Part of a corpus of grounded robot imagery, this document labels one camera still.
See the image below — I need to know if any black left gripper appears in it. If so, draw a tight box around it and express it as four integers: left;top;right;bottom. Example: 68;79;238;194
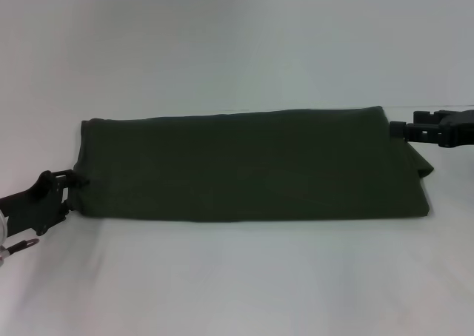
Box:
0;168;90;238

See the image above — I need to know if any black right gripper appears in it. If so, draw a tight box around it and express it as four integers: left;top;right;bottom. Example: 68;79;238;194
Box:
388;109;474;149

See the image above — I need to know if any dark green shirt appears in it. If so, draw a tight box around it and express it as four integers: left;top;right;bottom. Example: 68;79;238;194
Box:
72;105;435;224

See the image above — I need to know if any left arm cable with connector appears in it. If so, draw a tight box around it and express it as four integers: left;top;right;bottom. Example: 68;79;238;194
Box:
0;238;40;267

